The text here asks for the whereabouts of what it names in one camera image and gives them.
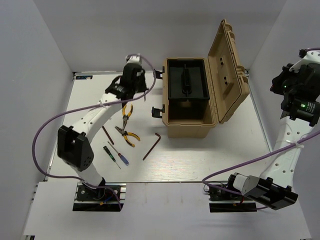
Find black green precision screwdriver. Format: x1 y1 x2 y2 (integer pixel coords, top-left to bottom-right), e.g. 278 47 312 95
103 146 121 169

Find yellow needle-nose pliers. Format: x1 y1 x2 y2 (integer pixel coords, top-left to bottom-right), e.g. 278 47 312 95
122 104 134 130

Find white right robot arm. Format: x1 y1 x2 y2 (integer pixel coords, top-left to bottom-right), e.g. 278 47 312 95
225 48 320 210

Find dark blue table label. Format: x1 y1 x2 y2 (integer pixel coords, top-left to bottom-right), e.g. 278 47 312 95
75 75 93 80

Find tan plastic toolbox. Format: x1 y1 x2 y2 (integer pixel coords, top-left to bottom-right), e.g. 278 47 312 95
151 19 250 138

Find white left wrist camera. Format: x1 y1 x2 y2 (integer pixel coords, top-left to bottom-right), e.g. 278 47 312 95
125 54 142 65

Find brown hex key long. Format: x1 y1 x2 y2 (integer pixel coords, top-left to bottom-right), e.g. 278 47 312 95
142 133 161 161

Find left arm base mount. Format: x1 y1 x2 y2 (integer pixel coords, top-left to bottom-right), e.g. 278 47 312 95
72 183 126 212

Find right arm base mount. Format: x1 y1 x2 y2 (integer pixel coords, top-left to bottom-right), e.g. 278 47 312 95
203 184 258 213

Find red blue handled screwdriver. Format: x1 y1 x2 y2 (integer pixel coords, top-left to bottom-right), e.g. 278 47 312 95
108 141 130 166

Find yellow combination pliers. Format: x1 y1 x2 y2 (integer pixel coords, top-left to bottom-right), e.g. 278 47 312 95
114 126 141 148

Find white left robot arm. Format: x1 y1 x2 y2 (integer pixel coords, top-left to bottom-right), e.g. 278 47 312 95
57 60 148 200

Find black toolbox inner tray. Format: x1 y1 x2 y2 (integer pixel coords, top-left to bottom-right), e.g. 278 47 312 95
167 58 210 102

